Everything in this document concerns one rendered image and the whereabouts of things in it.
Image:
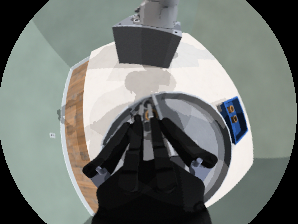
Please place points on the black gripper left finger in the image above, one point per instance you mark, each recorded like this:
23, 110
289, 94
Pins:
101, 167

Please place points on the blue plastic crate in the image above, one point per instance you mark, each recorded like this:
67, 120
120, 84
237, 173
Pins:
240, 127

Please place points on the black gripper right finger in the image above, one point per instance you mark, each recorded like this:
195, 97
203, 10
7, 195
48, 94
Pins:
199, 161

